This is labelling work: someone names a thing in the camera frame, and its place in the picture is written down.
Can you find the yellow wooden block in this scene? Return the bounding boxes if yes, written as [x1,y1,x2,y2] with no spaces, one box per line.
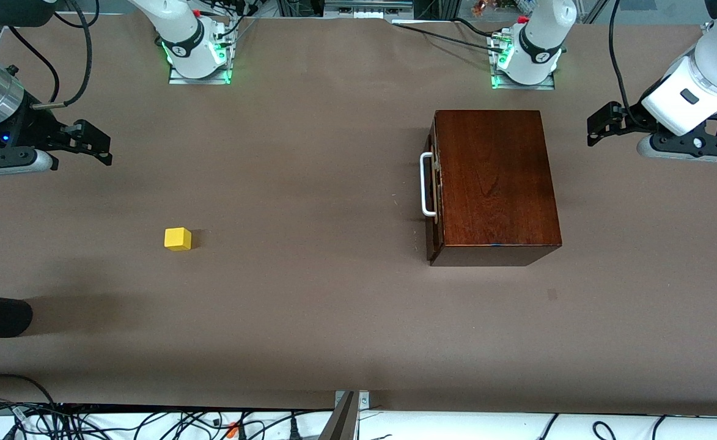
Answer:
[164,227,193,252]

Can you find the wooden drawer with white handle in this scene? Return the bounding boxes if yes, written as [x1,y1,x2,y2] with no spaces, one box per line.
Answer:
[419,119,441,248]

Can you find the dark brown wooden cabinet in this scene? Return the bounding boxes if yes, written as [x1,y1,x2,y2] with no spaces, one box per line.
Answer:
[425,110,562,267]

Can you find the silver power strip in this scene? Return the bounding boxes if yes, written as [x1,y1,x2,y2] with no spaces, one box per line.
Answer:
[323,0,415,19]

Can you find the white board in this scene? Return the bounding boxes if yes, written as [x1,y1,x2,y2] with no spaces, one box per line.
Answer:
[0,406,717,440]

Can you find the black left arm wrist cable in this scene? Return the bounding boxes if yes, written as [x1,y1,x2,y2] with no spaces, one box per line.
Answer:
[608,0,646,130]

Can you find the black arm wrist cable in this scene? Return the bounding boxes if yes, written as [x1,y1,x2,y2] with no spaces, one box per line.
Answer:
[608,0,646,130]
[28,0,94,111]

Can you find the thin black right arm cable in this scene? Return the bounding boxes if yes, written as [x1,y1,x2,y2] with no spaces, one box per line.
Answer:
[0,24,61,103]

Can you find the black right arm wrist cable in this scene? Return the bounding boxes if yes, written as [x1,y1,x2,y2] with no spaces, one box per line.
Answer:
[28,0,94,111]

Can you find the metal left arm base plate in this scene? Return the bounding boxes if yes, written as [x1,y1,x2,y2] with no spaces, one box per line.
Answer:
[490,34,556,90]

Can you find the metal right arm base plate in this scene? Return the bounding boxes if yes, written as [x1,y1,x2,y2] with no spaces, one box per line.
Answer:
[169,24,232,85]

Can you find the black cable on table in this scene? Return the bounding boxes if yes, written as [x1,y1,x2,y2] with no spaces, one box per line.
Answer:
[392,20,506,53]

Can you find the black cable loop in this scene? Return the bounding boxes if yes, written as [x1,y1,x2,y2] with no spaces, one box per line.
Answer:
[0,374,56,407]

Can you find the tangled black cables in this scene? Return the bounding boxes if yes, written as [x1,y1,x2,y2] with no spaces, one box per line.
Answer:
[0,397,334,440]

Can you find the small metal bracket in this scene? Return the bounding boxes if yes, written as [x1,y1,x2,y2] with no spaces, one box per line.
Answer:
[334,390,371,411]

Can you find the grey metal post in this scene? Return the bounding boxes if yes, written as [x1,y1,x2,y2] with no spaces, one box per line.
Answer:
[318,391,359,440]

